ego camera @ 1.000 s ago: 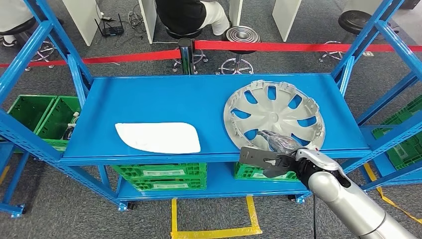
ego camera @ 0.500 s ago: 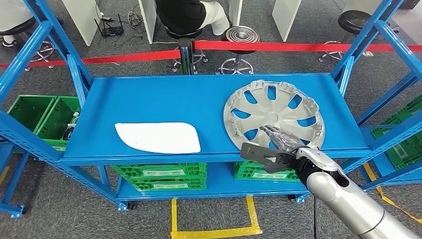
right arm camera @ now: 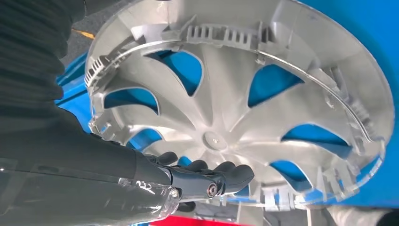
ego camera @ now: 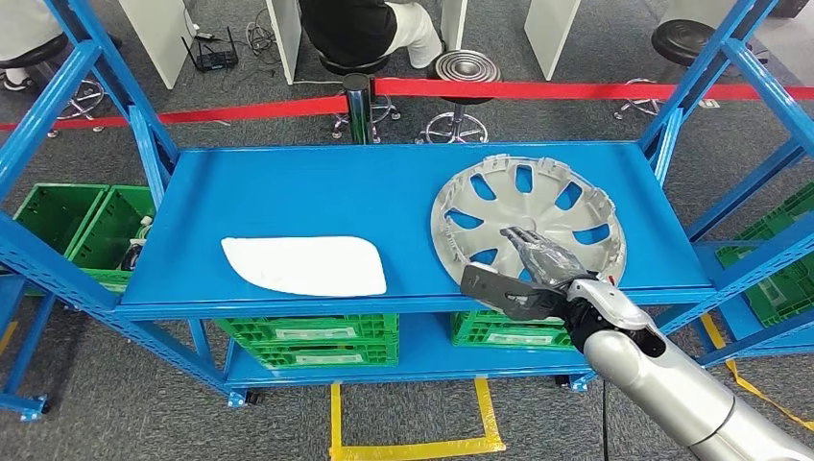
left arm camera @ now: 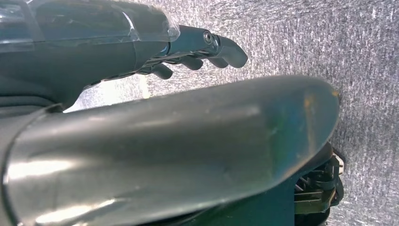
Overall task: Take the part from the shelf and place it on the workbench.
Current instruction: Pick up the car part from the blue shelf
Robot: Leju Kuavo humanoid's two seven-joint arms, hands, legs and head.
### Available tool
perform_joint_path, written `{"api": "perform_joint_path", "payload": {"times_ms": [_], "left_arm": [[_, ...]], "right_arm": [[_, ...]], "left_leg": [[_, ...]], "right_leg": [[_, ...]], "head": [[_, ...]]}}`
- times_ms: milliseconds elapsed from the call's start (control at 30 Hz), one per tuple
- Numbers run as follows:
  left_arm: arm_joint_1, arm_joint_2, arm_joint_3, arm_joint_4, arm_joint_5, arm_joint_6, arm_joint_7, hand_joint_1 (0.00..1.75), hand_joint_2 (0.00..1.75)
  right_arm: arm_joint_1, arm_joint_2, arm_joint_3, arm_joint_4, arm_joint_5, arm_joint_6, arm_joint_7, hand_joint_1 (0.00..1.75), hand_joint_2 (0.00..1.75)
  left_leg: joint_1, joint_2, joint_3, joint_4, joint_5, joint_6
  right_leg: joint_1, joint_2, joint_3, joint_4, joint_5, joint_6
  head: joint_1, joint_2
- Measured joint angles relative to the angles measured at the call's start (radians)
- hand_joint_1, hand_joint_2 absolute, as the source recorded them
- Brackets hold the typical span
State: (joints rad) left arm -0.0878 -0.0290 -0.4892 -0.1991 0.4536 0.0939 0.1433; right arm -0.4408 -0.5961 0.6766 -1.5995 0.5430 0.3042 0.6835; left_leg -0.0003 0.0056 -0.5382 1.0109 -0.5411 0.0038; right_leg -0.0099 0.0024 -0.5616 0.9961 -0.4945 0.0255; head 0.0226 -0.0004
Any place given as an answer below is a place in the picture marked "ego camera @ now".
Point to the yellow floor tape square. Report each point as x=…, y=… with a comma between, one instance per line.
x=413, y=452

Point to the person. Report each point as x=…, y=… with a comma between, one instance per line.
x=350, y=25
x=25, y=25

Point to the black round stool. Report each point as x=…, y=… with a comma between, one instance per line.
x=38, y=54
x=356, y=65
x=683, y=41
x=467, y=70

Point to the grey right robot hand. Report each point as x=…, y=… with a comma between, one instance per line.
x=553, y=264

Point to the blue metal shelf rack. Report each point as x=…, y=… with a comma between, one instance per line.
x=22, y=404
x=741, y=331
x=318, y=191

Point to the small white plastic part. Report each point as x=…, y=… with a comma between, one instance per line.
x=137, y=245

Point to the yellow floor tape line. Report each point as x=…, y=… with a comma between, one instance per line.
x=757, y=394
x=6, y=340

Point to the silver grey wheel hubcap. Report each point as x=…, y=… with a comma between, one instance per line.
x=540, y=210

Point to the red barrier belt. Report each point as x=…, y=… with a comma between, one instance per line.
x=254, y=110
x=509, y=89

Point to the white curved plastic panel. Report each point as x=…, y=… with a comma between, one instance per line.
x=305, y=267

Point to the white power strip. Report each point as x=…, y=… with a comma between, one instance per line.
x=710, y=103

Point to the chrome barrier stanchion post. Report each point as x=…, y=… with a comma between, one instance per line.
x=357, y=108

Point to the black wifi router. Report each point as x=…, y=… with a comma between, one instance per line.
x=214, y=62

